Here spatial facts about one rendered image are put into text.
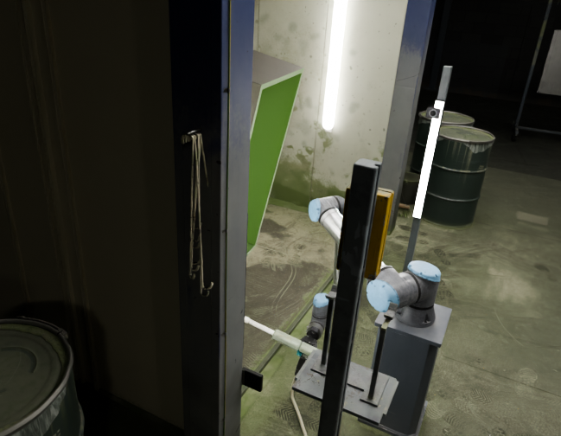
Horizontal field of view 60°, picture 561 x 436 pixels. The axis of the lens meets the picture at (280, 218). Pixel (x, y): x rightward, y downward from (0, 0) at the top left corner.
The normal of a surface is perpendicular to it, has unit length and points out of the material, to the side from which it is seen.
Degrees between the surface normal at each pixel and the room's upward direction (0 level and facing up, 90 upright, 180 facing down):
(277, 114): 90
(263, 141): 90
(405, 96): 90
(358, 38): 90
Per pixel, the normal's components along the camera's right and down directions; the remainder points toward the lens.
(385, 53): -0.45, 0.36
